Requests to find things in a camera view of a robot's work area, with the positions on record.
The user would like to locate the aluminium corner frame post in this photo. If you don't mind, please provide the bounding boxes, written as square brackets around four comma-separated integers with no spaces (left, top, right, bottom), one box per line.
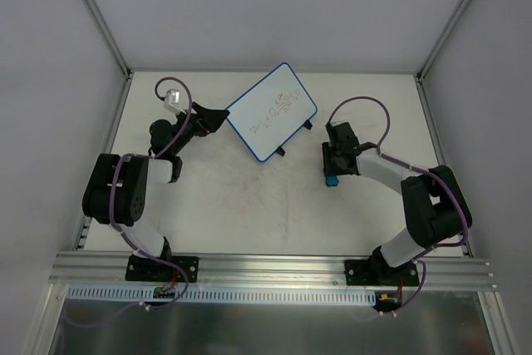
[416,0,474,82]

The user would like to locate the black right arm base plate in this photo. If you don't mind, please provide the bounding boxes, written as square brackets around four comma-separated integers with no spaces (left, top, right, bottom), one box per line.
[343,259,421,287]

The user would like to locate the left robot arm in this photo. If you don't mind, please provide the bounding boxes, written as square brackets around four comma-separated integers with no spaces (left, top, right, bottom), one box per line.
[82,102,230,280]

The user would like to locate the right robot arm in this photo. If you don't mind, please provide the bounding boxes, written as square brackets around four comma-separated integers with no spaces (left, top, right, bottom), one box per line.
[322,122,472,285]

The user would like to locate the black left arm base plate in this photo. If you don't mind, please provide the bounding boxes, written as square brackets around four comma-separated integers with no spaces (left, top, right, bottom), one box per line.
[125,255,200,283]

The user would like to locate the white slotted cable duct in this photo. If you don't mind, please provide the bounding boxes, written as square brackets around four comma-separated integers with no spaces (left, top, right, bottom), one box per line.
[66,284,377,307]

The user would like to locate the aluminium front rail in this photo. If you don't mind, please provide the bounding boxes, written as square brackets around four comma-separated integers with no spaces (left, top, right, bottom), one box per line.
[48,251,499,292]

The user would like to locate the whiteboard stand with black feet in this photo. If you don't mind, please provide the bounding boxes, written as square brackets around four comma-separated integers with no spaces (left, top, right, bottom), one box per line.
[277,118,314,157]

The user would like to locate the left aluminium corner post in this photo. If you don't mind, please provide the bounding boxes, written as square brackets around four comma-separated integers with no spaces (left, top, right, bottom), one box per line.
[82,0,131,76]

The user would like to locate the blue black whiteboard eraser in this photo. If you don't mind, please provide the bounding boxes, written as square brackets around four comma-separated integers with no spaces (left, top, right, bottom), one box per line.
[325,175,339,187]

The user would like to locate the blue framed whiteboard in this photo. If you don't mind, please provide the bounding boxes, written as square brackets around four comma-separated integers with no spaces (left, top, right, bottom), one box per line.
[227,62,318,163]

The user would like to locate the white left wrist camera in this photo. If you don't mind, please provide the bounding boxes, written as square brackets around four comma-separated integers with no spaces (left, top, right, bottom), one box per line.
[163,89,184,114]

